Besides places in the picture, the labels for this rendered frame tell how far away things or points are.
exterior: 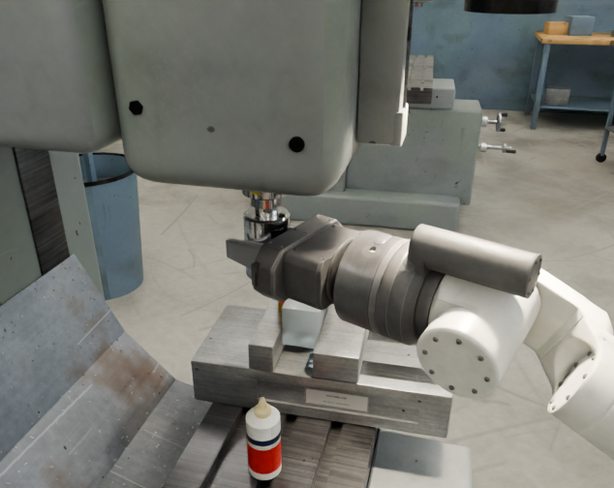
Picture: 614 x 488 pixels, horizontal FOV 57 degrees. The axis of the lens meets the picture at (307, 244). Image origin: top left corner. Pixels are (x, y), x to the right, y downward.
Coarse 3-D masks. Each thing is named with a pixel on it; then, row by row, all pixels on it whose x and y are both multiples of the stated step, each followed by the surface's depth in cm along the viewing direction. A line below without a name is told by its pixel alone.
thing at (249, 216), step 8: (248, 208) 58; (280, 208) 58; (248, 216) 56; (256, 216) 56; (272, 216) 56; (280, 216) 56; (288, 216) 56; (248, 224) 56; (256, 224) 55; (264, 224) 55; (272, 224) 55; (280, 224) 55; (288, 224) 56
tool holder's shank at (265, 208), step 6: (252, 204) 56; (258, 204) 55; (264, 204) 55; (270, 204) 55; (276, 204) 55; (258, 210) 56; (264, 210) 56; (270, 210) 56; (276, 210) 56; (264, 216) 56
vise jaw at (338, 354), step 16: (336, 320) 79; (320, 336) 76; (336, 336) 76; (352, 336) 76; (320, 352) 72; (336, 352) 72; (352, 352) 72; (320, 368) 73; (336, 368) 73; (352, 368) 72
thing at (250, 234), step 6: (246, 228) 56; (288, 228) 57; (246, 234) 57; (252, 234) 56; (258, 234) 56; (264, 234) 55; (270, 234) 55; (276, 234) 56; (252, 240) 56; (258, 240) 56; (264, 240) 56; (246, 270) 59
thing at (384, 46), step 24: (384, 0) 44; (408, 0) 44; (360, 24) 46; (384, 24) 45; (408, 24) 46; (360, 48) 46; (384, 48) 46; (408, 48) 47; (360, 72) 47; (384, 72) 46; (408, 72) 48; (360, 96) 48; (384, 96) 47; (360, 120) 49; (384, 120) 48; (384, 144) 49
